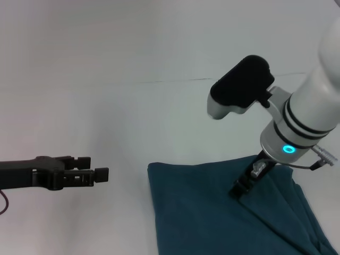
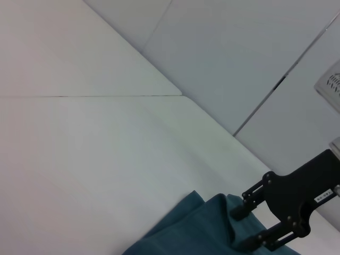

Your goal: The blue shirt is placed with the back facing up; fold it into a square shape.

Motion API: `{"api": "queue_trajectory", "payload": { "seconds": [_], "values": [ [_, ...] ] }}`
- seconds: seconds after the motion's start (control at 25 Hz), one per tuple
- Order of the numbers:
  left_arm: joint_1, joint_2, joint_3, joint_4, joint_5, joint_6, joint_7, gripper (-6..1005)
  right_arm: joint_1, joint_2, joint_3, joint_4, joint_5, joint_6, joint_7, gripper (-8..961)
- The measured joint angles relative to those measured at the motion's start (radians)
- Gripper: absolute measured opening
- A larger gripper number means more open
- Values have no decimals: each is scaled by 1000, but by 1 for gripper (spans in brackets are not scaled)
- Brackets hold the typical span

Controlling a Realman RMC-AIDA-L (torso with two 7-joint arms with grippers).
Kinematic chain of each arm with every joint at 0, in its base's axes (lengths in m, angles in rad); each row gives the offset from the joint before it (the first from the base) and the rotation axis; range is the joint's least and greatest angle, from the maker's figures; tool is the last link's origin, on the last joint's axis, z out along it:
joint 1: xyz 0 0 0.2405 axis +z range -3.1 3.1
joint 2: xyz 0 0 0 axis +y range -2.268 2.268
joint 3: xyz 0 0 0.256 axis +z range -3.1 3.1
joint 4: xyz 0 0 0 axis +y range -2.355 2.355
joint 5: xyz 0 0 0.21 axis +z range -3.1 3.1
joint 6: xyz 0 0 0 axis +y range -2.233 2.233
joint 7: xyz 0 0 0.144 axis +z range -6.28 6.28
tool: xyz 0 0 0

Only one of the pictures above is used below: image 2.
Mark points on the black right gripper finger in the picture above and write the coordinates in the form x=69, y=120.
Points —
x=268, y=239
x=249, y=200

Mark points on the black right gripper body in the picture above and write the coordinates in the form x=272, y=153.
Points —
x=297, y=191

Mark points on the teal blue shirt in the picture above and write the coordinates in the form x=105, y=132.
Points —
x=202, y=231

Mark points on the white number label sticker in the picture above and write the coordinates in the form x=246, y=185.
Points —
x=323, y=196

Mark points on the grey vented box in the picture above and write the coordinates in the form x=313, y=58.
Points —
x=330, y=85

